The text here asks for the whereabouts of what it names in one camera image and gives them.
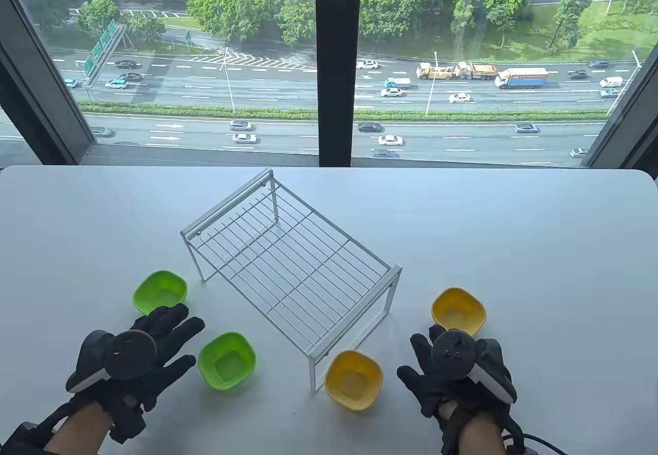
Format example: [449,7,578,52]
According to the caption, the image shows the black cable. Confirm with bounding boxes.
[506,432,555,455]

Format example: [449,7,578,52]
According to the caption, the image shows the person's right hand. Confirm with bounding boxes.
[397,324,513,444]

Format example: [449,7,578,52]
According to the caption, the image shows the person's left hand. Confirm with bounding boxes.
[69,303,206,444]

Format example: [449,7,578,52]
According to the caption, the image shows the person's right forearm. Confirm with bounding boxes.
[455,414,507,455]

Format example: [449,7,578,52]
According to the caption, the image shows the person's left forearm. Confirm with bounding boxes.
[44,401,114,455]

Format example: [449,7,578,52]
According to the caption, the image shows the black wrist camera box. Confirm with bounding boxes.
[0,422,42,455]

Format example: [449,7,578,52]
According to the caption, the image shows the black window frame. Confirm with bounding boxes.
[0,0,658,169]

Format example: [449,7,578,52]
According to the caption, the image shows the yellow small dish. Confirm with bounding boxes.
[431,287,487,337]
[324,350,384,412]

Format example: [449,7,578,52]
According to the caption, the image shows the white wire kitchen shelf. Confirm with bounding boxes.
[180,168,403,393]

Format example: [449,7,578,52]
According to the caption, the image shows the green small dish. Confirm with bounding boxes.
[198,333,257,391]
[133,270,188,316]

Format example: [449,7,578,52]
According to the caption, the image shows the black round tracking controller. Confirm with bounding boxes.
[431,329,518,404]
[66,330,157,394]

